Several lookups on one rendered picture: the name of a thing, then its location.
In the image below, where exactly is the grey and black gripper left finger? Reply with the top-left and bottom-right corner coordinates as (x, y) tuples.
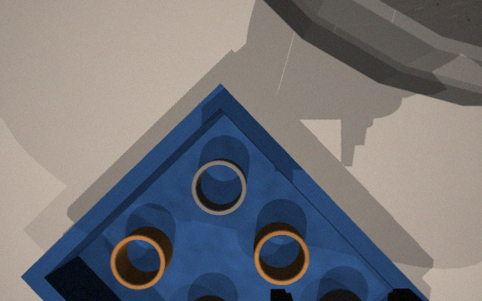
(270, 289), (293, 301)

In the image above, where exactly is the blue crate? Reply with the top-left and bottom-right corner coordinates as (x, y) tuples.
(21, 84), (429, 301)

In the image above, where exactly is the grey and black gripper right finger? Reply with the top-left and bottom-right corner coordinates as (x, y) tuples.
(387, 288), (423, 301)

